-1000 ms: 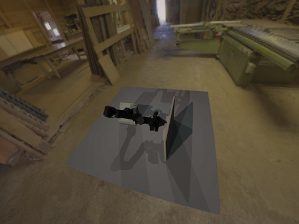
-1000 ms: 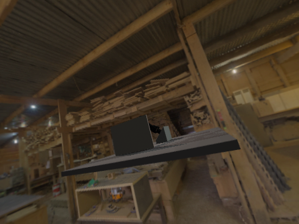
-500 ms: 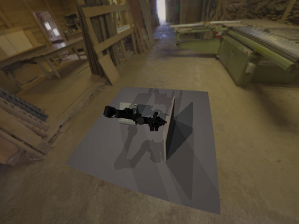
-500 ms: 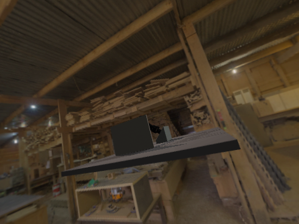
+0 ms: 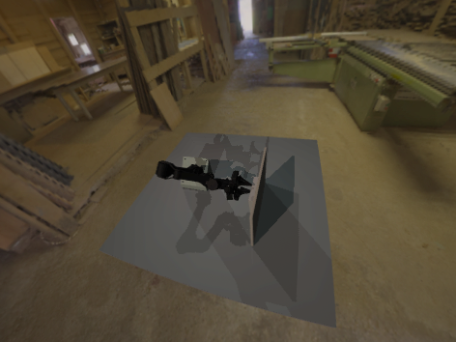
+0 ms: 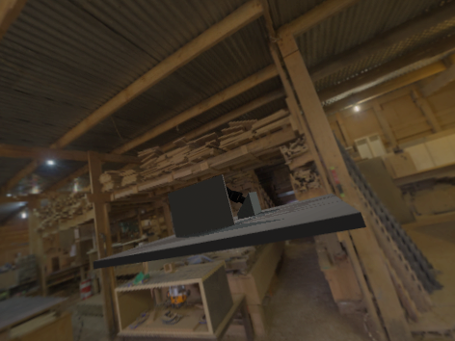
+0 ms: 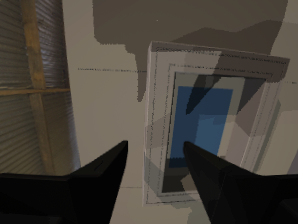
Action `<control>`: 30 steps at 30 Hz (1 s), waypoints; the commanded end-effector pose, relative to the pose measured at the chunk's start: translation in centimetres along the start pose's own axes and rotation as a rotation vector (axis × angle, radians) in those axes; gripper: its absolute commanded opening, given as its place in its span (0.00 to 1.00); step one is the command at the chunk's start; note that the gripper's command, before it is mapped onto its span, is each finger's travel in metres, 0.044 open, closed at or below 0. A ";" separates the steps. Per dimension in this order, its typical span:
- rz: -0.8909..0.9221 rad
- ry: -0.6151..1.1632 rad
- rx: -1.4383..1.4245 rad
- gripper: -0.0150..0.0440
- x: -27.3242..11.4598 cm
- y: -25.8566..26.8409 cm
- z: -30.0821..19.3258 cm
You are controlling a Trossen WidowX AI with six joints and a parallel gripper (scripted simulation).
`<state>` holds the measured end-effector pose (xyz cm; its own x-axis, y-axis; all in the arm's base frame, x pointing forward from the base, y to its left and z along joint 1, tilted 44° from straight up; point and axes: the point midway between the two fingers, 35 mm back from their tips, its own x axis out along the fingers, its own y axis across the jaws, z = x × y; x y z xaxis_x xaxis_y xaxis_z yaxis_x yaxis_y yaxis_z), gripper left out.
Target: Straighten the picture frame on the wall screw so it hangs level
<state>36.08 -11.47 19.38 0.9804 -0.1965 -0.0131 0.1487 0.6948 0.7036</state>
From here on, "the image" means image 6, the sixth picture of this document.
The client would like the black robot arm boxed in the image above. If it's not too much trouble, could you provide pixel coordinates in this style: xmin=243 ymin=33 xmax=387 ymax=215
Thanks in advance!
xmin=226 ymin=186 xmax=245 ymax=204

